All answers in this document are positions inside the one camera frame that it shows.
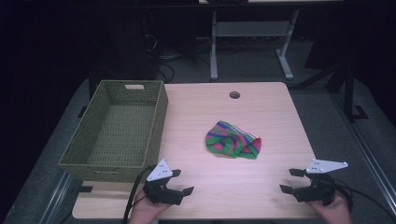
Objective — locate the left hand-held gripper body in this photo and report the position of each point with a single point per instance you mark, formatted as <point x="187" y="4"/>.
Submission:
<point x="160" y="171"/>

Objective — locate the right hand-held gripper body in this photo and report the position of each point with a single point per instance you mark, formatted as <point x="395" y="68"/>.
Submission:
<point x="317" y="191"/>

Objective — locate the striped knit pet sweater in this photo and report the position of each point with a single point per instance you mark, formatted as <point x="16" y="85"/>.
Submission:
<point x="232" y="141"/>

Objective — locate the person's right hand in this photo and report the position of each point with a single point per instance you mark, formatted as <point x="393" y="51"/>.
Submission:
<point x="337" y="213"/>

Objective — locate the person's left hand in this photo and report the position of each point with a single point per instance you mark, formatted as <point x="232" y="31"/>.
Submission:
<point x="144" y="211"/>

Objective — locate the green woven basket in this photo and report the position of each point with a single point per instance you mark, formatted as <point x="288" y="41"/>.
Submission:
<point x="121" y="130"/>

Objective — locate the black metal stand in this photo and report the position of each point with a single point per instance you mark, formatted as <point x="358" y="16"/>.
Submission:
<point x="349" y="93"/>

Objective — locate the dark computer case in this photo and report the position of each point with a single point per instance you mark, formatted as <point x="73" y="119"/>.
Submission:
<point x="130" y="46"/>

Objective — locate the aluminium floor rail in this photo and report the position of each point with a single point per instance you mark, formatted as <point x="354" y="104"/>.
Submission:
<point x="367" y="149"/>
<point x="56" y="199"/>

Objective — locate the white metal desk frame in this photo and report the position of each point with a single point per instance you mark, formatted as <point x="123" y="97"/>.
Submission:
<point x="249" y="28"/>

